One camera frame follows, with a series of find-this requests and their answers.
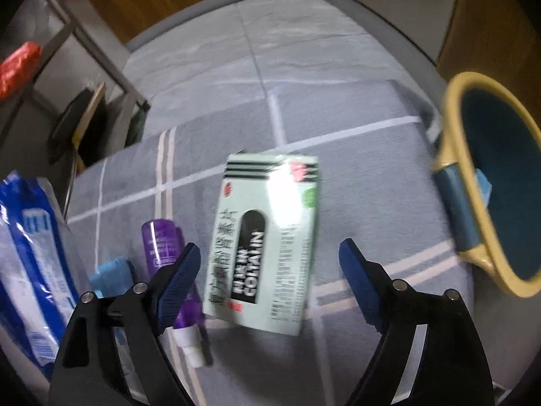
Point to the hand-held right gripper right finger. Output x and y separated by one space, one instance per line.
359 279

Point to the green medicine box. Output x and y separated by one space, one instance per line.
262 203

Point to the red plastic bag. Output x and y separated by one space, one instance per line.
19 67

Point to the purple spray bottle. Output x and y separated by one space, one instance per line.
158 241

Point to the light blue packet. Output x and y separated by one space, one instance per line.
112 275
484 186

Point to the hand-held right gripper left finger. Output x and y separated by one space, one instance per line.
177 283

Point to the black flat board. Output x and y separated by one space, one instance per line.
72 118

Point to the yellow and blue bin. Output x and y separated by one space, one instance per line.
507 156

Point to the grey metal rack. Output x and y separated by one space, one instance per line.
105 59

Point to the blue and white packet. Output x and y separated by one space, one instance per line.
38 241

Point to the grey checked cloth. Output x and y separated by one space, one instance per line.
338 156

